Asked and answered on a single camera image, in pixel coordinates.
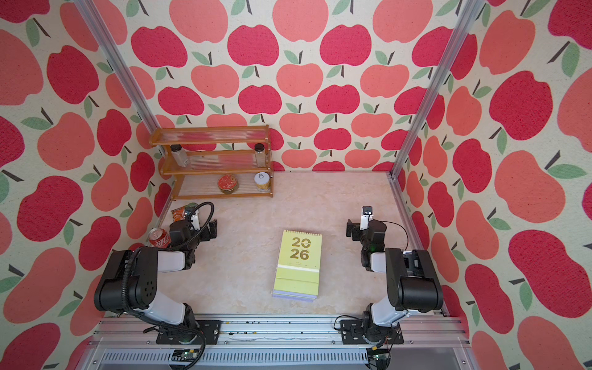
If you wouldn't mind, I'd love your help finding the green calendar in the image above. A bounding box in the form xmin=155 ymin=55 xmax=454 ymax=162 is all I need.
xmin=273 ymin=230 xmax=322 ymax=297

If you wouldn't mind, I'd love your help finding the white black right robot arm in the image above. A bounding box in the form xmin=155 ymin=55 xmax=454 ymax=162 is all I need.
xmin=346 ymin=220 xmax=444 ymax=342

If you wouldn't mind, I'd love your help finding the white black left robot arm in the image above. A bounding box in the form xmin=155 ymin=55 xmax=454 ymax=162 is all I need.
xmin=93 ymin=219 xmax=217 ymax=342

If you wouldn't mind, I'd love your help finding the snack packet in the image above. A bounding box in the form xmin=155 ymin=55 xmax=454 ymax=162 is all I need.
xmin=171 ymin=204 xmax=186 ymax=221

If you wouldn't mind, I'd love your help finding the red cola can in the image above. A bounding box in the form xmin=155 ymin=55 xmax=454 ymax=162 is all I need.
xmin=148 ymin=228 xmax=171 ymax=248

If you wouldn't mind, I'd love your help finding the red round tin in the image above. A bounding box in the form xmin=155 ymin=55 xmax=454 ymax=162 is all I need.
xmin=217 ymin=174 xmax=239 ymax=194

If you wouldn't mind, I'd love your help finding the orange wooden shelf rack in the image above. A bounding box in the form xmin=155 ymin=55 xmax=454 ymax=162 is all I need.
xmin=150 ymin=125 xmax=274 ymax=200

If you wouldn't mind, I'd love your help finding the glass jar left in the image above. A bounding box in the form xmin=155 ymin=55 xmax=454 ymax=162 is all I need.
xmin=171 ymin=144 xmax=190 ymax=167

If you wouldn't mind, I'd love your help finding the glass jar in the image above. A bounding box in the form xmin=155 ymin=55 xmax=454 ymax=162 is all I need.
xmin=171 ymin=144 xmax=190 ymax=167
xmin=254 ymin=143 xmax=267 ymax=168

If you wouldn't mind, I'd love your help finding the glass jar right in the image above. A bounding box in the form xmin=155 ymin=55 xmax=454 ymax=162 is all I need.
xmin=254 ymin=143 xmax=267 ymax=168

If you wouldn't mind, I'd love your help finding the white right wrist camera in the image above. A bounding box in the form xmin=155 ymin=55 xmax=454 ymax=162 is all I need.
xmin=360 ymin=206 xmax=373 ymax=231

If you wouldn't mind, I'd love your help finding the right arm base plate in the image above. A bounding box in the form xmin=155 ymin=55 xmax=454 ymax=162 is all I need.
xmin=336 ymin=319 xmax=404 ymax=346

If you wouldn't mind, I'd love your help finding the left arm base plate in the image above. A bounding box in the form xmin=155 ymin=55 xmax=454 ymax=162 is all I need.
xmin=156 ymin=320 xmax=221 ymax=346

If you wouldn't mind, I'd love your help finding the aluminium frame rail front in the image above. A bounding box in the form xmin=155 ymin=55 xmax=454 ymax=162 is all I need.
xmin=71 ymin=314 xmax=479 ymax=369

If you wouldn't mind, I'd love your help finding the aluminium post left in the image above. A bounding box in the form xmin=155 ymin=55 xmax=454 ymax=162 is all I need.
xmin=74 ymin=0 xmax=158 ymax=134

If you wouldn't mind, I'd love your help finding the aluminium post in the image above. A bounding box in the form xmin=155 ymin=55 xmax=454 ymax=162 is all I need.
xmin=388 ymin=0 xmax=486 ymax=182
xmin=74 ymin=0 xmax=158 ymax=134

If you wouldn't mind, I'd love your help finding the aluminium post right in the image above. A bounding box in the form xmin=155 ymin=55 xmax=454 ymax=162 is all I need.
xmin=388 ymin=0 xmax=486 ymax=182

